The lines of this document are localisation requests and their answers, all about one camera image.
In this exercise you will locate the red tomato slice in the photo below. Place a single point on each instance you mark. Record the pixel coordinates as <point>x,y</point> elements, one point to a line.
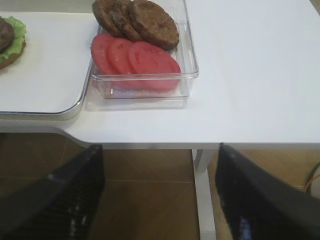
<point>99,47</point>
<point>117,53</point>
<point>146,58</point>

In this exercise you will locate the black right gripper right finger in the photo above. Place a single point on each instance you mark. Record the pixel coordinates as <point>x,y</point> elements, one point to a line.
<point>259,206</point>

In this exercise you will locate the green lettuce leaf on burger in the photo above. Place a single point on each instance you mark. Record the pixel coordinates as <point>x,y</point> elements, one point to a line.
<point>20,31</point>

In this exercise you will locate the bottom bun of burger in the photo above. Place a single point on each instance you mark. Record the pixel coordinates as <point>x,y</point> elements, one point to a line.
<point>5,62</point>

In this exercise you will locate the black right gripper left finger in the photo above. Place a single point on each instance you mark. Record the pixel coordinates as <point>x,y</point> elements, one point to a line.
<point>60,206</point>

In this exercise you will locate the white table leg right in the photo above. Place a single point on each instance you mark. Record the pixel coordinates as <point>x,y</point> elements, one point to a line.
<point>201,161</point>

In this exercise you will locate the brown meat patty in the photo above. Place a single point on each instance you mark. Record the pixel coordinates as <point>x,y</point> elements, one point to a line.
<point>101,10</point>
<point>154,24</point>
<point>120,15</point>

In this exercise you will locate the red tomato slice front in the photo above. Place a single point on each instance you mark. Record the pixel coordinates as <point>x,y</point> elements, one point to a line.
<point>146,58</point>

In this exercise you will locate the brown meat patty front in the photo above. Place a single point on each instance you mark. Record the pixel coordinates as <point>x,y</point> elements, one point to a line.
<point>154,24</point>

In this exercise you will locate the brown patty on burger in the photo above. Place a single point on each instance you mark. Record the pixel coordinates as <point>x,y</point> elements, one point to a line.
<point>6,35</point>

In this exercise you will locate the red tomato slice back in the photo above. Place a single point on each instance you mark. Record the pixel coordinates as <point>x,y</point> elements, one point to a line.
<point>99,47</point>

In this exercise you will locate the brown meat patty back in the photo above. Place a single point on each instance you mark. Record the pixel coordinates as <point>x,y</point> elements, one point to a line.
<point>101,10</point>

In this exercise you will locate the clear patty and tomato box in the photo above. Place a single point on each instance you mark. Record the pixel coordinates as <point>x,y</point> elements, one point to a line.
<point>183,53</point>

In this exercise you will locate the white serving tray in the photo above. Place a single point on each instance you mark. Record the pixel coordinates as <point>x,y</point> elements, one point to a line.
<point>49,80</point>

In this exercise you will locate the brown meat patty middle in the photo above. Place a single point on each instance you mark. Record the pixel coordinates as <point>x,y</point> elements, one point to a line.
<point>120,15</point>

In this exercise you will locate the red tomato slice middle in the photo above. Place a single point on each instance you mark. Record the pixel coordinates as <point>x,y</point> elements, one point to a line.
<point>117,53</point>

